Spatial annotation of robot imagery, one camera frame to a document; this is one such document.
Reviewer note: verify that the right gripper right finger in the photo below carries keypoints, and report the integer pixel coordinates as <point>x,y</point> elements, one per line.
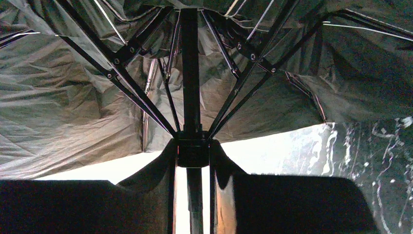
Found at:
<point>242,203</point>

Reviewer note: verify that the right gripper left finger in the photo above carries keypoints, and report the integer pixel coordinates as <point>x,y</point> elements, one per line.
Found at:
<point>143,203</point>

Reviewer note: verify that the beige and black folding umbrella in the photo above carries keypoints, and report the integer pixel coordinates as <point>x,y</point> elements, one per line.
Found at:
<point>96,89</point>

